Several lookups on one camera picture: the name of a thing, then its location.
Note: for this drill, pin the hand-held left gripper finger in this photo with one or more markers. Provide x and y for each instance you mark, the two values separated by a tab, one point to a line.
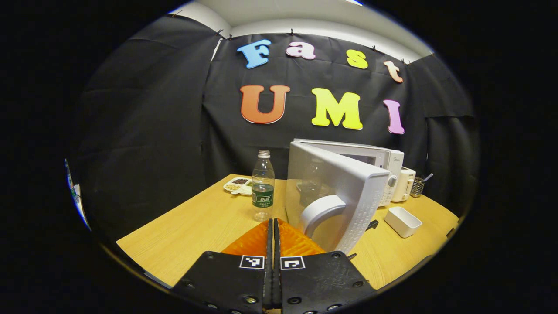
277	279
269	279

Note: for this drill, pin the white microwave oven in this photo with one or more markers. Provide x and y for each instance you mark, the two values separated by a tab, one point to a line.
340	174

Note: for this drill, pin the white divided food tray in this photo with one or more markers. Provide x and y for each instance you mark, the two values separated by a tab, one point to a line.
237	185

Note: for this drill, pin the clear plastic water bottle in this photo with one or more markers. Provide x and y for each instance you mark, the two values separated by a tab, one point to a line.
263	183

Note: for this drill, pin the small white rectangular container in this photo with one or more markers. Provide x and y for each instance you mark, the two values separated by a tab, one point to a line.
403	220

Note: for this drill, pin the white toaster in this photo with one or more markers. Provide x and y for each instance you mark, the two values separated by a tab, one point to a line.
403	185

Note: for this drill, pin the black backdrop cloth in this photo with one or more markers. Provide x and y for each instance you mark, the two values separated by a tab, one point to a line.
174	131

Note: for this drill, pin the metal spoon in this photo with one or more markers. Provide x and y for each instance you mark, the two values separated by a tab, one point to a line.
428	177

